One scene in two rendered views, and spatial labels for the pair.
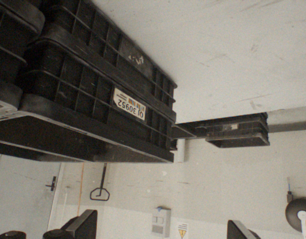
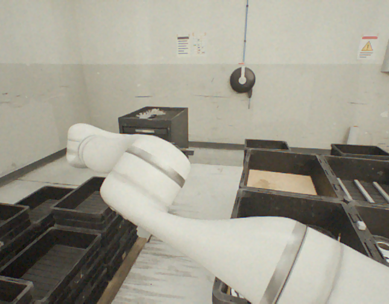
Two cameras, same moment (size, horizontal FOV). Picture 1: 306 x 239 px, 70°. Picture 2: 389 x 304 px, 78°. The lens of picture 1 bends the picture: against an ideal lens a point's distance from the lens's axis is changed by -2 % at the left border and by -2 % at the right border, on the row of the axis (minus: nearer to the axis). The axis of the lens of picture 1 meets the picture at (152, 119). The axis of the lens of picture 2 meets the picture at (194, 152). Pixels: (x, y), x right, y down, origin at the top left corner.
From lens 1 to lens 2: 0.71 m
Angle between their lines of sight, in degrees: 47
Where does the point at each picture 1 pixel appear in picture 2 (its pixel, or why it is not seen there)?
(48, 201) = not seen: outside the picture
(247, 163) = (280, 120)
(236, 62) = (210, 191)
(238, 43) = (202, 197)
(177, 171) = (363, 115)
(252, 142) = (257, 143)
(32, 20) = not seen: hidden behind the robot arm
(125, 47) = not seen: hidden behind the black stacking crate
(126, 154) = (282, 157)
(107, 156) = (300, 157)
